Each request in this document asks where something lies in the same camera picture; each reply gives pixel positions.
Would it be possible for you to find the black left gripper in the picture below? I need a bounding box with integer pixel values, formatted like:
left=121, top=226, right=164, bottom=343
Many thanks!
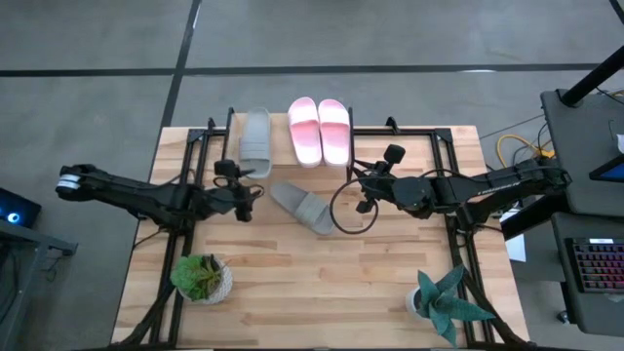
left=213, top=158, right=267, bottom=224

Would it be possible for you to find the pink slide sandal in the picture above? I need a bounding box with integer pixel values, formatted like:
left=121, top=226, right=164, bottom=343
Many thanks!
left=317, top=97, right=352, bottom=168
left=287, top=96, right=324, bottom=169

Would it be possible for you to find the grey workstation cart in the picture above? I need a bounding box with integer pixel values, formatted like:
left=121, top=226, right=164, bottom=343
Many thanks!
left=539, top=89, right=624, bottom=340

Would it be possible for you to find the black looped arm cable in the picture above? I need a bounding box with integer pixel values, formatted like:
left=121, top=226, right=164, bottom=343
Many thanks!
left=330, top=168, right=454, bottom=237

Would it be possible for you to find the backlit computer keyboard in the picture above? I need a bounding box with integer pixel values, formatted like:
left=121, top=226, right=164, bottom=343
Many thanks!
left=565, top=237, right=624, bottom=294

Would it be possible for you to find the black computer with blue light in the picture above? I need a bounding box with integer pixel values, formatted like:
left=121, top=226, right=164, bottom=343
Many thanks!
left=0, top=187, right=44, bottom=229

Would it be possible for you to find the wooden shelf with black frame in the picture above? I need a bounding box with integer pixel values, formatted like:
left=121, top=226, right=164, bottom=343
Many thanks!
left=220, top=106, right=356, bottom=185

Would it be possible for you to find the green plant in patterned pot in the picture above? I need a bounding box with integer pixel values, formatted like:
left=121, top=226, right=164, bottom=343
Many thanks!
left=170, top=253, right=234, bottom=306

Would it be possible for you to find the tablet with blue screen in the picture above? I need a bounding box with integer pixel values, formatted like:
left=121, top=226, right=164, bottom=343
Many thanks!
left=588, top=154, right=624, bottom=183

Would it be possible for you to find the teal plant in white pot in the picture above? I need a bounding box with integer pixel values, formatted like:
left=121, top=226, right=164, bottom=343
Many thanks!
left=406, top=265, right=496, bottom=347

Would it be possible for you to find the white paper sheet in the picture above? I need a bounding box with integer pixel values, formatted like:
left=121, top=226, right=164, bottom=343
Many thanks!
left=501, top=209, right=527, bottom=263

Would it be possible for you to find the black slanted pole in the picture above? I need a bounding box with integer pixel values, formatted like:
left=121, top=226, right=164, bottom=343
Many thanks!
left=560, top=46, right=624, bottom=107

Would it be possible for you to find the grey metal stand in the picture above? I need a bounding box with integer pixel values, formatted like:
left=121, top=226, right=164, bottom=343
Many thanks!
left=0, top=226, right=79, bottom=351

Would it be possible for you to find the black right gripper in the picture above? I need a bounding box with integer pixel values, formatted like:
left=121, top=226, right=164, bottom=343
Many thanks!
left=348, top=143, right=408, bottom=215

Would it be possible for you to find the black aluminium table frame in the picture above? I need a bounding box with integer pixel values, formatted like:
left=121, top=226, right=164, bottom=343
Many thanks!
left=111, top=116, right=537, bottom=351

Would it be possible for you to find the grey slide sandal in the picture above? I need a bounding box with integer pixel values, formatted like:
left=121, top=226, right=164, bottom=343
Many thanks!
left=238, top=106, right=273, bottom=179
left=269, top=180, right=336, bottom=236

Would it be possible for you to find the yellow cable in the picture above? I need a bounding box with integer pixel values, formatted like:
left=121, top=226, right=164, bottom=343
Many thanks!
left=495, top=134, right=556, bottom=170

